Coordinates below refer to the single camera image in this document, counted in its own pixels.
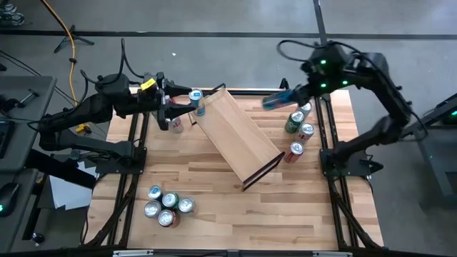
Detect silver metal bracket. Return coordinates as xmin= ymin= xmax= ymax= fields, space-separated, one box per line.
xmin=112 ymin=249 xmax=154 ymax=257
xmin=312 ymin=251 xmax=353 ymax=257

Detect red Coca-Cola can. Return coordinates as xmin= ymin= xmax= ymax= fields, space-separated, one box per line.
xmin=157 ymin=208 xmax=181 ymax=229
xmin=284 ymin=141 xmax=305 ymax=164

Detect black support beam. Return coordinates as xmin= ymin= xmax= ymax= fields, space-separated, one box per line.
xmin=24 ymin=148 xmax=98 ymax=190

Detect green Sprite can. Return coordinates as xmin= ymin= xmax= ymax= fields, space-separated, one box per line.
xmin=161 ymin=191 xmax=181 ymax=211
xmin=284 ymin=111 xmax=305 ymax=135

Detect dark grey desk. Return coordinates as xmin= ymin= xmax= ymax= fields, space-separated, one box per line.
xmin=0 ymin=167 xmax=40 ymax=253

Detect black keyboard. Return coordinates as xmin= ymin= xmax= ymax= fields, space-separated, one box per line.
xmin=0 ymin=119 xmax=12 ymax=160

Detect wooden shelf with black frame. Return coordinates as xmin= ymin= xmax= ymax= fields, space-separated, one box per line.
xmin=188 ymin=83 xmax=286 ymax=193

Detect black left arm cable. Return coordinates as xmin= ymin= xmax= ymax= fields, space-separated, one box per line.
xmin=80 ymin=38 xmax=146 ymax=90

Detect black clamp tool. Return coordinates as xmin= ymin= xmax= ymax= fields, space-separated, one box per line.
xmin=0 ymin=88 xmax=40 ymax=112

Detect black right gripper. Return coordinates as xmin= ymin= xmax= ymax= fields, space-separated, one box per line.
xmin=293 ymin=44 xmax=353 ymax=107

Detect grey metal stand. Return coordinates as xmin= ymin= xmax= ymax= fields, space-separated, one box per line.
xmin=392 ymin=93 xmax=457 ymax=208

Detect black tripod stand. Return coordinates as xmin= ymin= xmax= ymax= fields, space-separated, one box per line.
xmin=53 ymin=24 xmax=96 ymax=54

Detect yellow power cable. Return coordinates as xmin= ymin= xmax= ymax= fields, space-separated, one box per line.
xmin=39 ymin=0 xmax=92 ymax=136

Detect grey side desk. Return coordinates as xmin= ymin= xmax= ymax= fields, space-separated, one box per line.
xmin=0 ymin=76 xmax=57 ymax=172

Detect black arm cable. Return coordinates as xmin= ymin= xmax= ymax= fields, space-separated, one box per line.
xmin=80 ymin=38 xmax=146 ymax=90
xmin=276 ymin=39 xmax=358 ymax=65

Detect blue Red Bull can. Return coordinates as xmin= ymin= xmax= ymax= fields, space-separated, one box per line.
xmin=188 ymin=88 xmax=207 ymax=117
xmin=262 ymin=89 xmax=297 ymax=111
xmin=147 ymin=184 xmax=164 ymax=201

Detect white paper sheets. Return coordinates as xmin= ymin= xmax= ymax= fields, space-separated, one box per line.
xmin=48 ymin=160 xmax=99 ymax=211

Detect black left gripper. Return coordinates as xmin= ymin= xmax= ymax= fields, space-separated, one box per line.
xmin=137 ymin=71 xmax=196 ymax=132

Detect black metal rig frame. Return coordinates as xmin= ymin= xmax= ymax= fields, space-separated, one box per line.
xmin=84 ymin=87 xmax=385 ymax=251

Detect black computer mouse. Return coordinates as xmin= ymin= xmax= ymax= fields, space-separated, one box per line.
xmin=0 ymin=182 xmax=21 ymax=218

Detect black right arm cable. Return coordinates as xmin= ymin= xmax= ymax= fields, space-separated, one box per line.
xmin=276 ymin=39 xmax=358 ymax=65

